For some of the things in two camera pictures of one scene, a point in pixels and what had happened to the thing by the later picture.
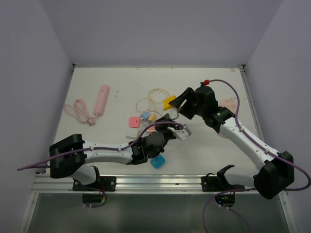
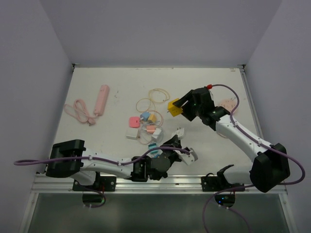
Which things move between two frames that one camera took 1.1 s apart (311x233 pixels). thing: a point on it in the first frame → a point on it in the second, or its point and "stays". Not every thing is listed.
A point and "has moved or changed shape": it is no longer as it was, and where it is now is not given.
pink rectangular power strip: (101, 100) stays
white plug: (173, 113) has moved or changed shape
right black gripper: (187, 93) stays
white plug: (131, 133) stays
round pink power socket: (229, 103) stays
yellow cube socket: (165, 105) has moved or changed shape
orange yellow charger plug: (152, 117) stays
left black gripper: (164, 127) → (175, 141)
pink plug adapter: (134, 122) stays
